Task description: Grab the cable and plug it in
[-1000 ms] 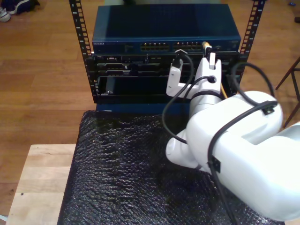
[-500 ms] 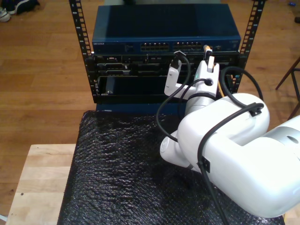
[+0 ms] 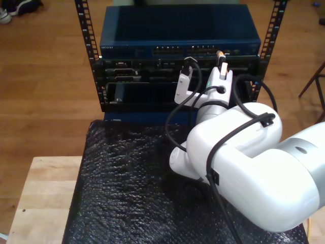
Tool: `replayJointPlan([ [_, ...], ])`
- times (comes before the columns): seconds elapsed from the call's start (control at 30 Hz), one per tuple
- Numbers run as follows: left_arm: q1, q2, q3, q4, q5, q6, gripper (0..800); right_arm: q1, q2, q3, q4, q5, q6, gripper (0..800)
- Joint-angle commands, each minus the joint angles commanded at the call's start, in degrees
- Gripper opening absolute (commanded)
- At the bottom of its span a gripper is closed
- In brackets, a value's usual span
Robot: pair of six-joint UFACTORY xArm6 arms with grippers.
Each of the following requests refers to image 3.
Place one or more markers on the black rack shelf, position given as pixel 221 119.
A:
pixel 142 96

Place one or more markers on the black server unit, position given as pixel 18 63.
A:
pixel 142 72

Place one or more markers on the black textured mat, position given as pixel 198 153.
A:
pixel 122 190

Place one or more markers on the dark sneaker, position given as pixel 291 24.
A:
pixel 25 6

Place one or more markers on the white sneaker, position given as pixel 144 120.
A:
pixel 4 15

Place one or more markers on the black perforated rack post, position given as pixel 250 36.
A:
pixel 86 25
pixel 275 23

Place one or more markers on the blue rack base plate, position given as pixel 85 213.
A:
pixel 139 117

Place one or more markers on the blue network switch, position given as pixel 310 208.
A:
pixel 152 25

